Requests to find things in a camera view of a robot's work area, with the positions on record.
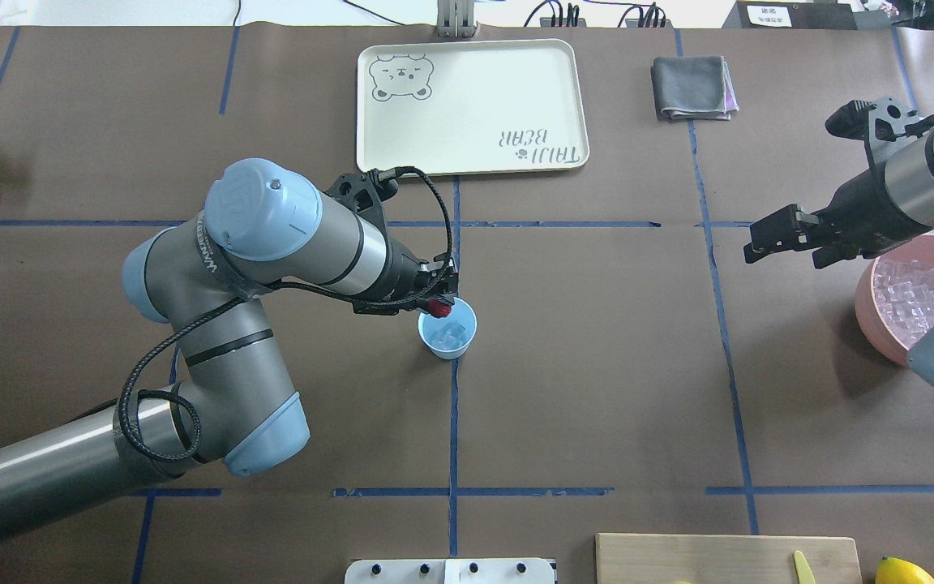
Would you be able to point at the aluminium frame post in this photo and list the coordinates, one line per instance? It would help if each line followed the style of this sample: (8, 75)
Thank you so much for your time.
(455, 19)

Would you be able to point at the yellow knife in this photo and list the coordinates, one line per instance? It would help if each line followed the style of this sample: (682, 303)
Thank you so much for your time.
(803, 570)

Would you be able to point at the ice cubes pile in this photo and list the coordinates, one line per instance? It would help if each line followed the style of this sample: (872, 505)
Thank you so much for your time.
(903, 296)

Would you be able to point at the cream bear tray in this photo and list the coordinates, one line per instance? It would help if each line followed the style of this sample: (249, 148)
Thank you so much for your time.
(471, 107)

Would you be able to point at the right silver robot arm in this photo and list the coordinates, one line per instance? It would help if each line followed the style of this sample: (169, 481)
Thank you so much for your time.
(909, 180)

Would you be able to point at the red strawberry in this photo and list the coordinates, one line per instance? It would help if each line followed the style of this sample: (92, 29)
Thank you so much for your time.
(438, 308)

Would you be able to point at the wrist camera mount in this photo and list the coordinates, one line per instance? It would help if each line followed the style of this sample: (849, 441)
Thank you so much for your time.
(365, 194)
(884, 126)

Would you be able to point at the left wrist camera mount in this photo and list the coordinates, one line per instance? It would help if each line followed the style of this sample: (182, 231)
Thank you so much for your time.
(365, 194)

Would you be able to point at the pink bowl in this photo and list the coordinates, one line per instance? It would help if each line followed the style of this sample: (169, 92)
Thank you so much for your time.
(920, 249)

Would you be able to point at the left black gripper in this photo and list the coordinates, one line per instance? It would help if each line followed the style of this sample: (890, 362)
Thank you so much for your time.
(403, 279)

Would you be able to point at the folded grey cloth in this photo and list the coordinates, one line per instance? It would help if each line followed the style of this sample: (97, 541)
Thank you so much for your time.
(696, 87)

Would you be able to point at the wooden cutting board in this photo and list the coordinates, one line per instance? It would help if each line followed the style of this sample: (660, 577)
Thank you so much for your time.
(622, 558)

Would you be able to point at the black box with label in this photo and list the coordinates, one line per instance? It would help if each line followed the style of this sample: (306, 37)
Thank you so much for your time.
(802, 15)

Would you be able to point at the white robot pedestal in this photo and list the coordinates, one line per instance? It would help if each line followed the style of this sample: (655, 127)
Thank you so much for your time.
(453, 570)

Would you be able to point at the ice cube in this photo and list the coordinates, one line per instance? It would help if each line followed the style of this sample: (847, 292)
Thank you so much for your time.
(451, 336)

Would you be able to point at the yellow lemon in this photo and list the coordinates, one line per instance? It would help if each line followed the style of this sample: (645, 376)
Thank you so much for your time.
(894, 570)

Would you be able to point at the light blue cup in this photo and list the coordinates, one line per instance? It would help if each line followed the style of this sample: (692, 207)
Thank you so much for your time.
(461, 313)

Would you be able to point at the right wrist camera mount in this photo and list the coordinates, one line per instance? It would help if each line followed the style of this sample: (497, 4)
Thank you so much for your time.
(884, 126)

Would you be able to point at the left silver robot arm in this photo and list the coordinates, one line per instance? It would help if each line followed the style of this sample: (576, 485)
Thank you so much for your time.
(217, 389)

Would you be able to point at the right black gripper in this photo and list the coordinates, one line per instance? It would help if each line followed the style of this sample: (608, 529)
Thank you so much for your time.
(858, 201)

